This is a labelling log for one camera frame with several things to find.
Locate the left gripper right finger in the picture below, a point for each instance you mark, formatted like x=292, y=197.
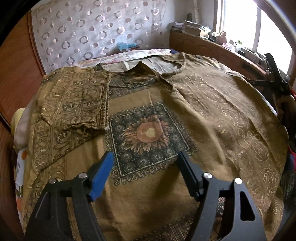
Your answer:
x=224, y=206

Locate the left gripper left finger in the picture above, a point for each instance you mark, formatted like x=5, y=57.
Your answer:
x=63, y=204

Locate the brown patterned sunflower shirt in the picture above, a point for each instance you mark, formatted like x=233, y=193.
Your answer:
x=145, y=114

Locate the orange-print white bedsheet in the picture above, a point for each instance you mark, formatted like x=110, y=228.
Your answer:
x=19, y=174

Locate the bright window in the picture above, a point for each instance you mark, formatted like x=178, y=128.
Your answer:
x=251, y=33

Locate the pink figurine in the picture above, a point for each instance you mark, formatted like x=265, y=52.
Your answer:
x=221, y=38

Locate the beige folded blanket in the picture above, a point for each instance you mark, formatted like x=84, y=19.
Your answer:
x=20, y=127

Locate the stack of books and papers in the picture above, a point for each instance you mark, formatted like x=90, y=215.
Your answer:
x=190, y=28

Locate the wooden headboard shelf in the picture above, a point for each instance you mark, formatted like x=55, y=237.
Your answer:
x=182, y=42

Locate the wooden wardrobe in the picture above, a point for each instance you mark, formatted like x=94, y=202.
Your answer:
x=21, y=69

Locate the floral quilt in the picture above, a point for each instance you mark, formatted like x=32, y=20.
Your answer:
x=125, y=56

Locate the blue tissue box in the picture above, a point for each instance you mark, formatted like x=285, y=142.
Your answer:
x=125, y=47

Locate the white circle-patterned curtain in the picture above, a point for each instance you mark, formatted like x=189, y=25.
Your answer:
x=67, y=32

